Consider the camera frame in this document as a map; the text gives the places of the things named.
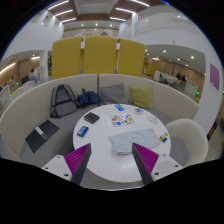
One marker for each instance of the light blue towel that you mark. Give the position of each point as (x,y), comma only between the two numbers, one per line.
(133,140)

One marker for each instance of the dark wallet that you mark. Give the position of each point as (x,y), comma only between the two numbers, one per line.
(91,117)

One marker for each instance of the black laptop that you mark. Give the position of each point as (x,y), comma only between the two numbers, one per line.
(41,135)

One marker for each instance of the yellow cartoon figure toy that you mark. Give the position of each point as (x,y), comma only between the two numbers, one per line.
(163,137)

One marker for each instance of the blue card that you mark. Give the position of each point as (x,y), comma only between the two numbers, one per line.
(119,107)

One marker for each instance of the grey backpack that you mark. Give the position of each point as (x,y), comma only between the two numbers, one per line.
(63,101)

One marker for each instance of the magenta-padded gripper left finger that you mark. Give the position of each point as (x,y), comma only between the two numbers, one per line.
(77,160)

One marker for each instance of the colourful sticker sheet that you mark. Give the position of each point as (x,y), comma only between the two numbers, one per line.
(122,120)

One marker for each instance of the magenta wall poster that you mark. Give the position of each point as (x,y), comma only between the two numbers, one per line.
(214,76)

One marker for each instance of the cream armchair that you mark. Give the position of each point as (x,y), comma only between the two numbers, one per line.
(186,136)

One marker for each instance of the navy blue patterned bag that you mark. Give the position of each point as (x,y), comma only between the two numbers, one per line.
(88,97)

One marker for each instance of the person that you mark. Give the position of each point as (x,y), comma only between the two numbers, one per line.
(183,79)
(33,77)
(178,76)

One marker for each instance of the grey cushion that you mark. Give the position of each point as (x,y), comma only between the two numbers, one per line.
(113,94)

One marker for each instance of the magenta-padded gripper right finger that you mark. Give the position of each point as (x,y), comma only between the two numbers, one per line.
(147,160)

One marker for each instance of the cream curved sofa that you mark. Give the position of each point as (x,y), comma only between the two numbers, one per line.
(20,113)

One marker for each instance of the small blue and white box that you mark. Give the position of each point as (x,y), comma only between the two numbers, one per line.
(139,110)

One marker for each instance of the yellow-green cushion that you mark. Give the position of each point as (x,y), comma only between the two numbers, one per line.
(142,97)

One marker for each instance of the ceiling lights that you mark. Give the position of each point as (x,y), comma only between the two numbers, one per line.
(125,10)

